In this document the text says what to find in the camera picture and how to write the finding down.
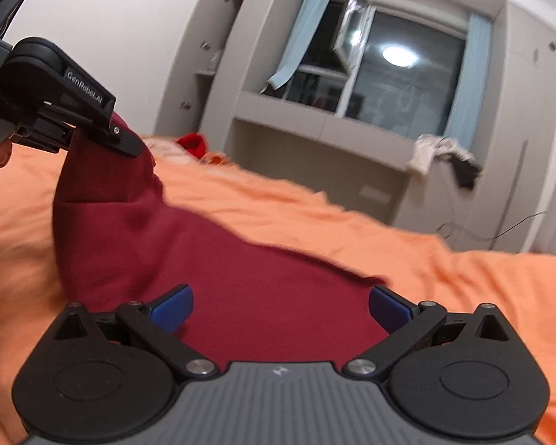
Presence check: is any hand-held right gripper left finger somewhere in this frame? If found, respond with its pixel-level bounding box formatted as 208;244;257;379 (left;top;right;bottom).
50;284;219;381

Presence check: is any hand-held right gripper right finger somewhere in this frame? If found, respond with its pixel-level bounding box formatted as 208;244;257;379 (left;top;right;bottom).
344;286;516;379

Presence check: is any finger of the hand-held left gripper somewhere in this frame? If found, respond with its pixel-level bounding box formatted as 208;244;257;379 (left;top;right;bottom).
81;121;145;159

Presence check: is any dark red long-sleeve shirt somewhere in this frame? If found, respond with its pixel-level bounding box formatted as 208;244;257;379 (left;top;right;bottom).
51;110;396;368

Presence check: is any pale pink cloth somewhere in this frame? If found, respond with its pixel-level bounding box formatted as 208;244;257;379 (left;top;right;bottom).
141;137;200;164

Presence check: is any orange blanket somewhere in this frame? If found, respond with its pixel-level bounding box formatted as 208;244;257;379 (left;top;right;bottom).
0;133;556;445

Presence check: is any bright red cloth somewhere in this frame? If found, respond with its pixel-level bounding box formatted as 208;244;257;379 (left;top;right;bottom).
175;132;206;159

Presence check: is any small orange cloth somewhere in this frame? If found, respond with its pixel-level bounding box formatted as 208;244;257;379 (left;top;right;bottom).
199;150;233;166

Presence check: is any open grey wardrobe door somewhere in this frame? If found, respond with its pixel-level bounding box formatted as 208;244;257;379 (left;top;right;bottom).
153;0;242;138

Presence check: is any black garment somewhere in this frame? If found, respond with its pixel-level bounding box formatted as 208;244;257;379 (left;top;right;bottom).
449;150;484;191

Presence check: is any light blue curtain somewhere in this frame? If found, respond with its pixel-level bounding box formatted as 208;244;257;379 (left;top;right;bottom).
444;11;493;142
266;0;340;90

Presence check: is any grey built-in wardrobe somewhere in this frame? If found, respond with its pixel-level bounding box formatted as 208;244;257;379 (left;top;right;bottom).
153;0;556;252

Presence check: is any window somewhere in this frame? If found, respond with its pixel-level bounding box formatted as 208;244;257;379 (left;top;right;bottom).
282;0;470;136

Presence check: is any open window sash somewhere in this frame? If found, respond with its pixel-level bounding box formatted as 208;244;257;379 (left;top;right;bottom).
332;0;377;73

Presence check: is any white wall outlet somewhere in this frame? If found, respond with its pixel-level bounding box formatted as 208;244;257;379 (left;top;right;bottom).
358;184;390;203

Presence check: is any black cable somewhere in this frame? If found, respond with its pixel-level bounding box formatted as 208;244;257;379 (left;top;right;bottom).
434;138;548;243

